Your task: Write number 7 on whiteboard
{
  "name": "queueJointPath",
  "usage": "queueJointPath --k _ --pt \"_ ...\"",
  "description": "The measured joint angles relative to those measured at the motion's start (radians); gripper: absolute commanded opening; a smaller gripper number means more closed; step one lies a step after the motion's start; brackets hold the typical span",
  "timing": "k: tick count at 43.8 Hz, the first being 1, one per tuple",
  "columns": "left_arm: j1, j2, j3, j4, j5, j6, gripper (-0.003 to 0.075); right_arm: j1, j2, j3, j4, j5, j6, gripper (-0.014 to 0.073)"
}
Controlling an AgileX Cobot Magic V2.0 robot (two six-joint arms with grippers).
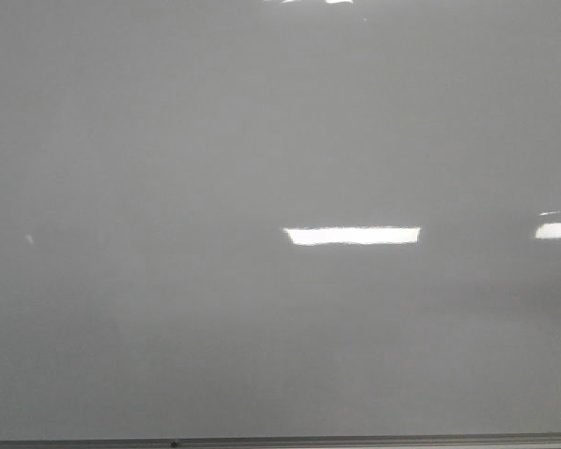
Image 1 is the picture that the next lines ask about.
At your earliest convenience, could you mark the white whiteboard with aluminium frame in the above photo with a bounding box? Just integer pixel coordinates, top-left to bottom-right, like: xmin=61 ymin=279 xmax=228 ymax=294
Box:
xmin=0 ymin=1 xmax=561 ymax=440

